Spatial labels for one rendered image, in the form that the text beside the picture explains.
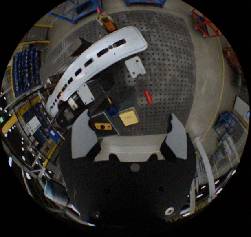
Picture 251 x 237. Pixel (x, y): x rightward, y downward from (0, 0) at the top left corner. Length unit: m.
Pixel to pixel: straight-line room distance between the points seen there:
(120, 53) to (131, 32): 0.14
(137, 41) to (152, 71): 0.37
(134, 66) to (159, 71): 0.42
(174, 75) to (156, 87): 0.24
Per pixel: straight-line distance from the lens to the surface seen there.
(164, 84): 0.77
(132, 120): 0.29
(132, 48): 0.41
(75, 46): 0.54
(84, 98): 0.39
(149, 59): 0.72
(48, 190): 0.52
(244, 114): 6.23
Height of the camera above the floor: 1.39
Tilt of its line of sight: 57 degrees down
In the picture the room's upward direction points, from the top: 166 degrees counter-clockwise
